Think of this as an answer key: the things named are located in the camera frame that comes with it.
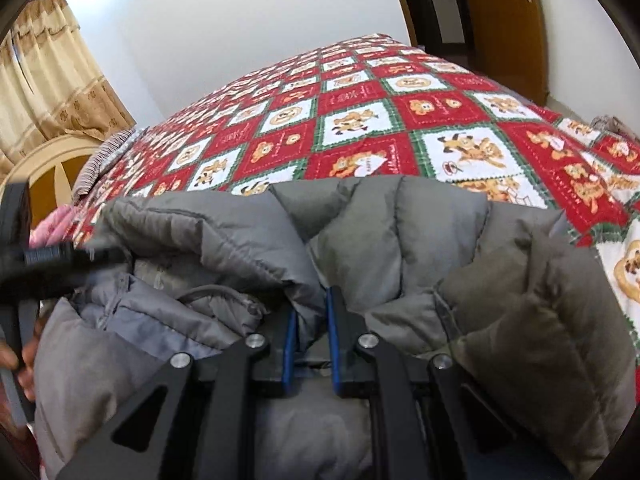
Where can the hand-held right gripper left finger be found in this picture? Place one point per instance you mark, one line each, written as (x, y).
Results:
(288, 355)

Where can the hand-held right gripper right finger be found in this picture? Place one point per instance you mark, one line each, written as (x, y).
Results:
(333, 355)

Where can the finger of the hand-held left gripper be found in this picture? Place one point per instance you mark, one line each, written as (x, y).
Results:
(65, 256)

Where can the grey puffer jacket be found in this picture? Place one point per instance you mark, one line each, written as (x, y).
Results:
(425, 240)

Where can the person's left hand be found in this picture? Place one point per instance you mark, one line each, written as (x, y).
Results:
(7, 356)

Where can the pink quilt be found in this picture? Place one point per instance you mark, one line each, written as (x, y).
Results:
(55, 222)

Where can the cream wooden headboard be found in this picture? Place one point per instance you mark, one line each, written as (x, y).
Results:
(50, 180)

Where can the striped pillow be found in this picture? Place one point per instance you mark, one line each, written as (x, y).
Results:
(105, 160)

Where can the beige patterned curtain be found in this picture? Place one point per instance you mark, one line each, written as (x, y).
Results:
(50, 85)

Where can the red checked printed bedspread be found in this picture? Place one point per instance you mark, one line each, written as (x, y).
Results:
(350, 125)

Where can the brown wooden door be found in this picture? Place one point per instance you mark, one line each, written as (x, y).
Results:
(500, 25)

